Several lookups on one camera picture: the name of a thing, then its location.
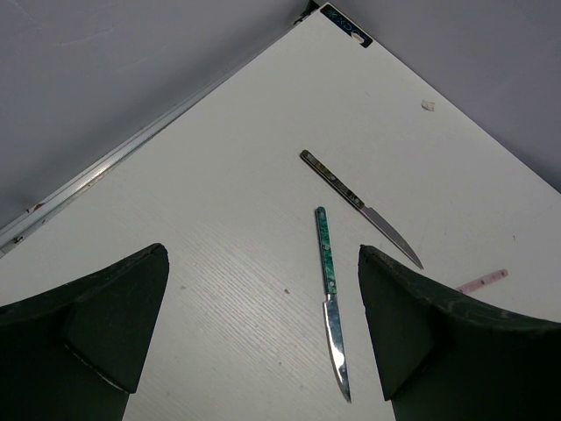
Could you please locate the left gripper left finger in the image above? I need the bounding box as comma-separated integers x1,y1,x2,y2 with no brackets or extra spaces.
1,243,169,420

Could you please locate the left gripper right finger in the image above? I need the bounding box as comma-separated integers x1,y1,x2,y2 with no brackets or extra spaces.
358,246,560,420

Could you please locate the pink handled knife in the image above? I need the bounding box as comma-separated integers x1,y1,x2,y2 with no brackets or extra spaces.
456,268,508,294

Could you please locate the green handled knife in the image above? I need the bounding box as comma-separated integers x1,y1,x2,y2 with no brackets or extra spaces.
315,206,352,403

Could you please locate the dark handled knife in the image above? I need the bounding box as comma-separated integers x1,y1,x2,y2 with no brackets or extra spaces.
300,149,424,270

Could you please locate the small white paper scrap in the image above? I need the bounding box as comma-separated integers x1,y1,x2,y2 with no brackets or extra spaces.
421,101,435,112

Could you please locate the left blue table sticker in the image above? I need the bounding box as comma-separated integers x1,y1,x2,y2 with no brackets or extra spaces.
320,4,373,48

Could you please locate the aluminium table frame rail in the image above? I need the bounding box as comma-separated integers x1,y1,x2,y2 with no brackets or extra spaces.
1,1,316,253

